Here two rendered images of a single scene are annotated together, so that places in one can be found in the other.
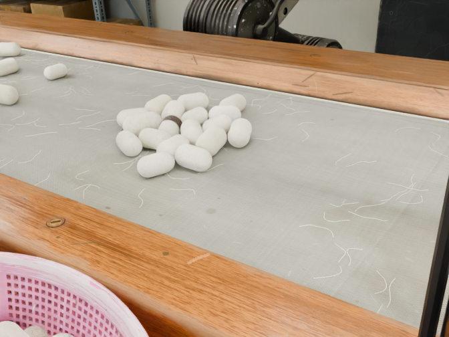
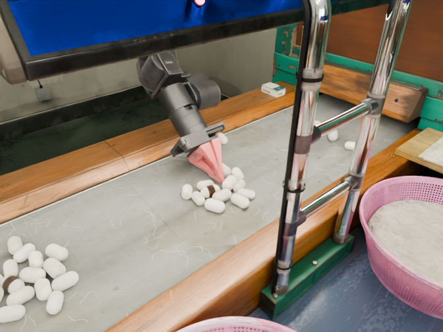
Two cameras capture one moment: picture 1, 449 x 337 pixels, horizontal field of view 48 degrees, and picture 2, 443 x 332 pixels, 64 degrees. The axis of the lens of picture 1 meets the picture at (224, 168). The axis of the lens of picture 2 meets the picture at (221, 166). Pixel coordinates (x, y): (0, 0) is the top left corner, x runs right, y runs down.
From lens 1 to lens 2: 0.35 m
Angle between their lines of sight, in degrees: 63
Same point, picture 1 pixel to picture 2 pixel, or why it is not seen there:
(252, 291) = (200, 281)
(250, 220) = (135, 275)
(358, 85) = (59, 187)
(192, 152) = (68, 278)
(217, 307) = (203, 294)
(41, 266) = not seen: outside the picture
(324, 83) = (38, 197)
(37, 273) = not seen: outside the picture
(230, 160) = (74, 267)
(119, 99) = not seen: outside the picture
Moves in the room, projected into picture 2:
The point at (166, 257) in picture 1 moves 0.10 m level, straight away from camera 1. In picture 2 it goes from (163, 306) to (84, 298)
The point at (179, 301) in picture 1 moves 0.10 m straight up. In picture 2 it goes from (194, 307) to (190, 249)
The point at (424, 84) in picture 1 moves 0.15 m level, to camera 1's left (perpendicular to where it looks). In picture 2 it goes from (89, 168) to (37, 220)
